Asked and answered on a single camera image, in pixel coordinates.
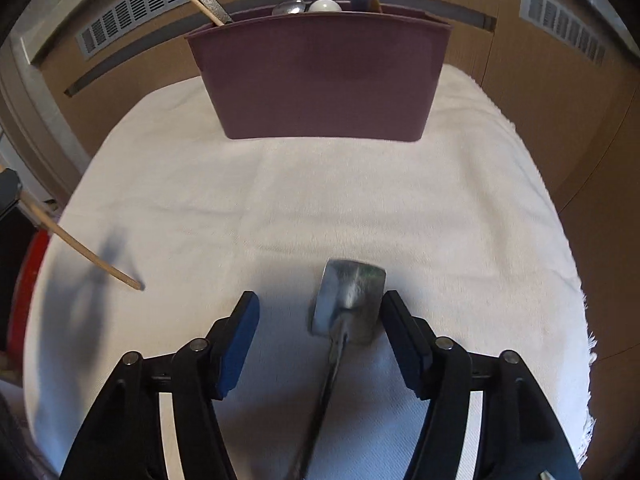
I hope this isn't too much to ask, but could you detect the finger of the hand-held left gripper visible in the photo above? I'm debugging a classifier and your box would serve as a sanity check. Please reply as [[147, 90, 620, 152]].
[[0, 167, 24, 227]]

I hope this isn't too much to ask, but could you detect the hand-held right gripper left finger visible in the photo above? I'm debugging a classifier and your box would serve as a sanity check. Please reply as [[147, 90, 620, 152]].
[[60, 290, 262, 480]]

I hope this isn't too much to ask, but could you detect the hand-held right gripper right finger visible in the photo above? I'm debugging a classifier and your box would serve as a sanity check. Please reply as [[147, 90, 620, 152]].
[[379, 290, 583, 480]]

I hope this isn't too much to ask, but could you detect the shovel-shaped metal spoon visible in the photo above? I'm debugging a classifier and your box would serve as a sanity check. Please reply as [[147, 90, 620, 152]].
[[289, 258, 387, 480]]

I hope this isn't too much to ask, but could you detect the wooden chopstick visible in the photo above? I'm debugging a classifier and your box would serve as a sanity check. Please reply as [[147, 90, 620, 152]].
[[173, 0, 225, 27], [19, 195, 145, 292]]

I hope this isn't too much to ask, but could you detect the long metal spoon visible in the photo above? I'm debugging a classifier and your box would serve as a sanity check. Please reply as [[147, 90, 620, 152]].
[[199, 0, 234, 26]]

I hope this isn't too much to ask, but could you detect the maroon plastic utensil container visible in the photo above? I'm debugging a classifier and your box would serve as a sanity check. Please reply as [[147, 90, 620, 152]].
[[186, 0, 454, 142]]

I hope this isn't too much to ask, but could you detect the red object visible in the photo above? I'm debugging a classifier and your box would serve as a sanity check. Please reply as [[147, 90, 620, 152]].
[[12, 232, 52, 367]]

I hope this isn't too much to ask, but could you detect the white fringed cloth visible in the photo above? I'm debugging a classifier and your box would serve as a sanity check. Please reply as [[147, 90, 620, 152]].
[[22, 62, 598, 480]]

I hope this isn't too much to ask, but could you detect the long grey vent grille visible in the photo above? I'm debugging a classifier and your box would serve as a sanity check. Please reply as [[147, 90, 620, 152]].
[[75, 0, 408, 61]]

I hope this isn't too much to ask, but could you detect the wooden kitchen cabinet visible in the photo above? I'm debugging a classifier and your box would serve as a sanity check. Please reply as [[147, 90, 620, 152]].
[[40, 0, 640, 361]]

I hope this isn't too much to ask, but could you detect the short grey vent grille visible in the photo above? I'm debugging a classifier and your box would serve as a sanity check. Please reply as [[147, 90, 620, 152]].
[[519, 0, 608, 66]]

